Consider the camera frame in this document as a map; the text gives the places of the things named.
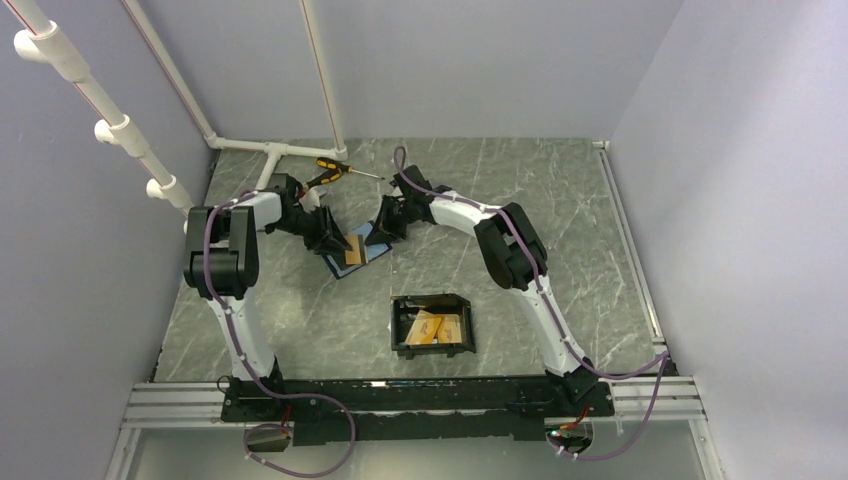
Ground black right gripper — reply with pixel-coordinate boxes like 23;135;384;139
364;197;415;249

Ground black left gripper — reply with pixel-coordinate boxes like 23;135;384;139
268;205;353;257

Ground blue leather card holder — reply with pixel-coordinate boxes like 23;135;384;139
321;222;392;279

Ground black plastic card tray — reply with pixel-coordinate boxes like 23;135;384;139
389;293;477;360

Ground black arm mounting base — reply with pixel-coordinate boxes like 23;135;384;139
221;375;615;446

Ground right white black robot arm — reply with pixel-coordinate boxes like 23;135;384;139
365;165;599;415

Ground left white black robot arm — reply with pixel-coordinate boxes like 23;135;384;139
183;171;352;420

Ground yellow black screwdriver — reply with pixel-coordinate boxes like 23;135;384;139
302;169;343;195
315;157;384;180

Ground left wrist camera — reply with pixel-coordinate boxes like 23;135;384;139
302;186;328;207

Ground aluminium rail frame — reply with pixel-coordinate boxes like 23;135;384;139
108;146;706;479

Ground white pvc pipe frame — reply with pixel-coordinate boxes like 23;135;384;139
4;1;348;214

